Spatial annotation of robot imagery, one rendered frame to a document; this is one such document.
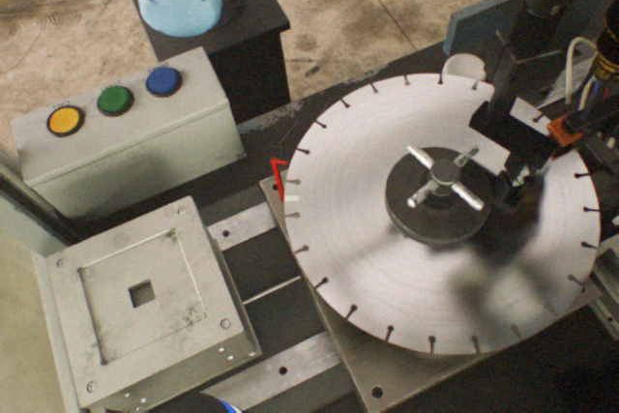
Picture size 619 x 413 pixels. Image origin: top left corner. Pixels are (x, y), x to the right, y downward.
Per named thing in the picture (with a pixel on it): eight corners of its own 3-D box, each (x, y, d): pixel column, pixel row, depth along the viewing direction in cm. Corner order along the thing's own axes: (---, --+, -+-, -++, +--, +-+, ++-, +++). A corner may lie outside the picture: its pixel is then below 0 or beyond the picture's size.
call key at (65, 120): (60, 144, 71) (52, 136, 69) (53, 122, 73) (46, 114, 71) (88, 132, 72) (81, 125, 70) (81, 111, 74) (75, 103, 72)
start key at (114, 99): (107, 122, 72) (102, 113, 70) (101, 101, 74) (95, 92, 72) (135, 110, 72) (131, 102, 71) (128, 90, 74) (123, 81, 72)
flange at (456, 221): (470, 260, 53) (475, 252, 51) (368, 218, 56) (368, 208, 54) (503, 172, 57) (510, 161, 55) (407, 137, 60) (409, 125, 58)
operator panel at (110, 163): (77, 228, 80) (23, 183, 67) (62, 172, 85) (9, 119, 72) (247, 156, 84) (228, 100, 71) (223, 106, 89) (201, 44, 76)
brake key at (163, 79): (157, 103, 73) (152, 94, 71) (148, 82, 75) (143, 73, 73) (184, 92, 73) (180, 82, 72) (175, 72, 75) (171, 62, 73)
